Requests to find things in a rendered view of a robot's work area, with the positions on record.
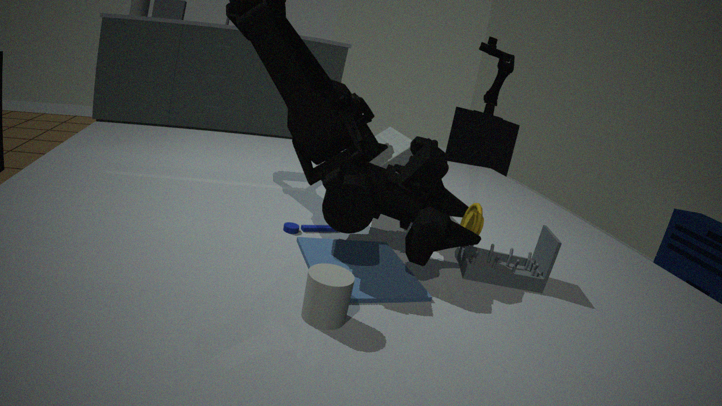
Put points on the blue flat mat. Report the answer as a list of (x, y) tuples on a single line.
[(380, 275)]

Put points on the yellow plate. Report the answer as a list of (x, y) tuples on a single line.
[(473, 219)]

